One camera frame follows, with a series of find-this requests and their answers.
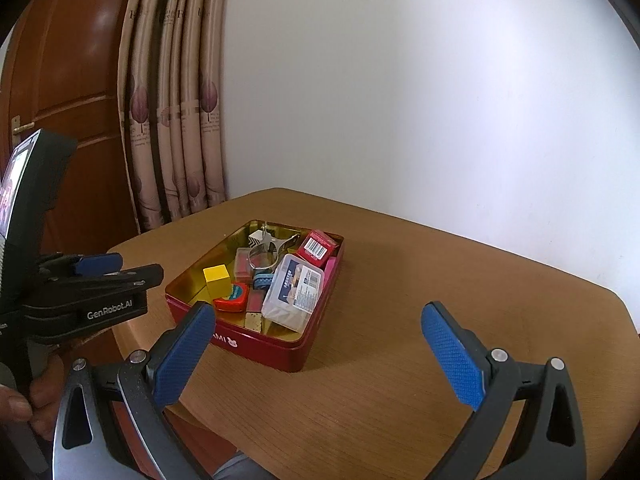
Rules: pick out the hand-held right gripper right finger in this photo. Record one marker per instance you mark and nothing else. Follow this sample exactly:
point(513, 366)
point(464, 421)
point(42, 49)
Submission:
point(452, 355)

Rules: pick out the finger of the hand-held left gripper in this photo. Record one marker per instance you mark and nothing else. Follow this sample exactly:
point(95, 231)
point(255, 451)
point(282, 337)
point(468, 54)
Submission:
point(100, 262)
point(145, 276)

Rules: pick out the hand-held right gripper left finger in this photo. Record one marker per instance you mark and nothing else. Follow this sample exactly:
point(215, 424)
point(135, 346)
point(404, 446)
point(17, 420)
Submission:
point(182, 355)

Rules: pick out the yellow wooden cube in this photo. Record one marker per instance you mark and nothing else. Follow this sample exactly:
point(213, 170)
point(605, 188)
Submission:
point(216, 280)

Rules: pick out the red tape measure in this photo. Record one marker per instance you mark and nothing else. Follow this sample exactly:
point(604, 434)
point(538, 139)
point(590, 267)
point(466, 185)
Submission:
point(232, 300)

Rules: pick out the pink lip gloss tube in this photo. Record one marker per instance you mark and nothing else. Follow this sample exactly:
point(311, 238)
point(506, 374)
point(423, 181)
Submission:
point(254, 310)

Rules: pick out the red metal tin box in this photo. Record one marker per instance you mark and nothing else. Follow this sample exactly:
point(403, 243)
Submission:
point(280, 345)

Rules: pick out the clear case with pink insert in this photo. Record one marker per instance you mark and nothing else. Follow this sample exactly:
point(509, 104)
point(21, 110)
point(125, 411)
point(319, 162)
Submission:
point(242, 262)

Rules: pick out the blue patterned tape roll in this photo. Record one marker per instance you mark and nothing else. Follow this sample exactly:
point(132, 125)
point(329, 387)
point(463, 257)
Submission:
point(261, 281)

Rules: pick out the white striped cube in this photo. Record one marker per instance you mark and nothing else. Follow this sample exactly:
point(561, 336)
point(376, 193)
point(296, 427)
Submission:
point(256, 240)

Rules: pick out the clear plastic box with label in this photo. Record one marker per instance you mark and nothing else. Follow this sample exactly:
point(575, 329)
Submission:
point(292, 290)

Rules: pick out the metal spring clip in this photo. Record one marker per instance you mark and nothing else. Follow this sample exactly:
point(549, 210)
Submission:
point(272, 250)

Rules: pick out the magenta cube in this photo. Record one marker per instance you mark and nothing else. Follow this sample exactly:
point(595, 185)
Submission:
point(329, 262)

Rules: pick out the small red cardboard box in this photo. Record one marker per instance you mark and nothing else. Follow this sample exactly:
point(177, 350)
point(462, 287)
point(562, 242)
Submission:
point(315, 247)

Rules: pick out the person's left hand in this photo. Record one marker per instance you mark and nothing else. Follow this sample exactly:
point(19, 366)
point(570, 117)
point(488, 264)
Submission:
point(47, 390)

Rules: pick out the brown wooden door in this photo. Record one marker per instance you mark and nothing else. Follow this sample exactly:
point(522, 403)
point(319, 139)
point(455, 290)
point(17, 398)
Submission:
point(75, 85)

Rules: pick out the beige printed curtain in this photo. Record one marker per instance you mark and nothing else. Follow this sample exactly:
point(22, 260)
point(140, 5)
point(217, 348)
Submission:
point(170, 110)

